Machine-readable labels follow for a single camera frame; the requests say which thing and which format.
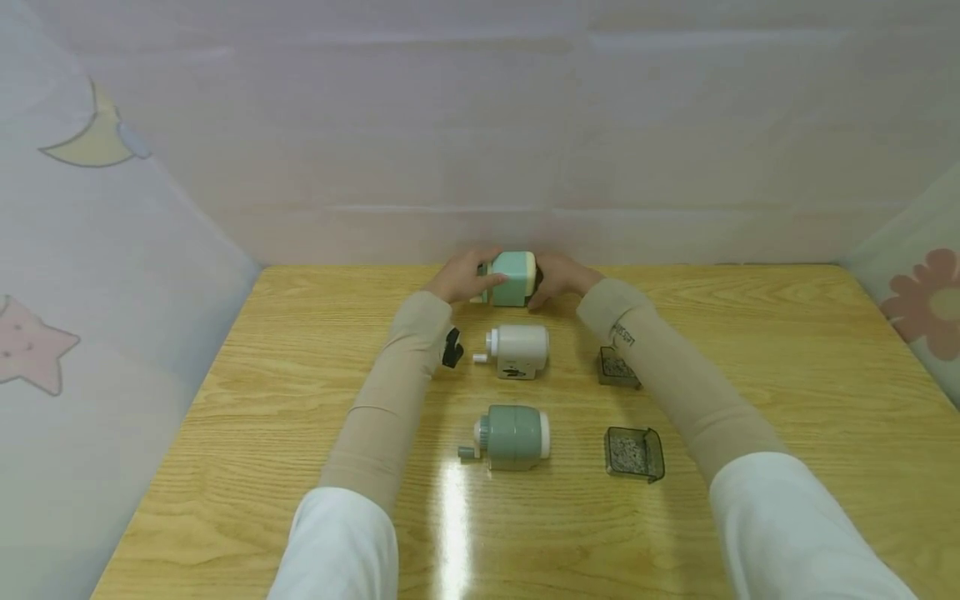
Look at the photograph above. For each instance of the mint green pencil sharpener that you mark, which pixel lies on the mint green pencil sharpener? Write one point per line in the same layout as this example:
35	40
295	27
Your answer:
513	278

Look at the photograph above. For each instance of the grey-green pencil sharpener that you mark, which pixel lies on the grey-green pencil sharpener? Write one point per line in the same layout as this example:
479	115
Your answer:
511	437

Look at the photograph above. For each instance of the person's right hand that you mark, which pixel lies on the person's right hand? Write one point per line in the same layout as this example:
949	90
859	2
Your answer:
561	279

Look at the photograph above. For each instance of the clear shavings drawer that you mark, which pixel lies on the clear shavings drawer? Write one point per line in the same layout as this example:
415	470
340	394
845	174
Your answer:
634	453
616	367

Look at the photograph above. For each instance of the person's right fingers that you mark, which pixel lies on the person's right fingers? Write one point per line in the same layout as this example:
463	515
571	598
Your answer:
541	287

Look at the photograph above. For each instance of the person's right forearm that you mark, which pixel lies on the person's right forearm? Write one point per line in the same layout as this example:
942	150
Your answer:
720	433

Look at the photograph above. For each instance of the person's left fingers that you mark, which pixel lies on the person's left fingers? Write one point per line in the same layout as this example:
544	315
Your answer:
486	268

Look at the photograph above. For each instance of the person's left hand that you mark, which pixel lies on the person's left hand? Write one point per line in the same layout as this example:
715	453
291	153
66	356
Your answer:
457	277

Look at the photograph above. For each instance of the person's left forearm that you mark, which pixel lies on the person's left forearm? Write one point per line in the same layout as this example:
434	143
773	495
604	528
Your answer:
371	433

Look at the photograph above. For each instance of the white pencil sharpener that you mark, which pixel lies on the white pencil sharpener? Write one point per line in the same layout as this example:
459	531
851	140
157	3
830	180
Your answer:
516	350

